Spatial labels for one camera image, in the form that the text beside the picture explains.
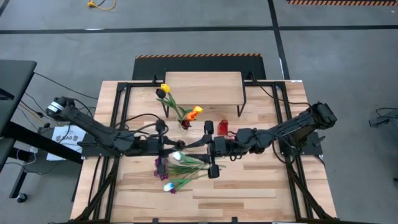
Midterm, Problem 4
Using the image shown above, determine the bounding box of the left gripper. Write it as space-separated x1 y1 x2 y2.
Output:
146 119 187 175

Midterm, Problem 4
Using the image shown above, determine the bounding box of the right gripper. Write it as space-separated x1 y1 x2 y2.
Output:
183 120 229 179

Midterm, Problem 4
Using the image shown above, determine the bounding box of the wooden shelf with black legs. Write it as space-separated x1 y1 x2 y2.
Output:
161 71 247 118

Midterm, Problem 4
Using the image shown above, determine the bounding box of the white blue tulip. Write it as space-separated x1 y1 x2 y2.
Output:
163 173 211 192
172 151 208 166

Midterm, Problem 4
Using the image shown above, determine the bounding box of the red glass vase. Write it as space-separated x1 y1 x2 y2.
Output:
216 119 230 136

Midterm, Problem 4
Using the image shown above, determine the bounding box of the black striped-edge floor mat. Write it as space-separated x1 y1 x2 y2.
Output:
132 53 267 82

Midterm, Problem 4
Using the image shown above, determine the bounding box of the white paper sign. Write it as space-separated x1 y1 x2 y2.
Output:
46 125 87 162

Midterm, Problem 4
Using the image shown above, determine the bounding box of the black floor device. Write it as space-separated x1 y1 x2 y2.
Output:
368 107 398 128

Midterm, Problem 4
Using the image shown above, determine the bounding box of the orange black hazard tape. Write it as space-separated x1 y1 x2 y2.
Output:
285 0 398 6

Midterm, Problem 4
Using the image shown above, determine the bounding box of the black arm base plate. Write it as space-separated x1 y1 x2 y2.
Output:
277 130 324 156
81 133 126 158

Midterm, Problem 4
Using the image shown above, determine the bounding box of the yellow extension cable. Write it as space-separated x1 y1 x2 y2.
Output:
86 0 117 11

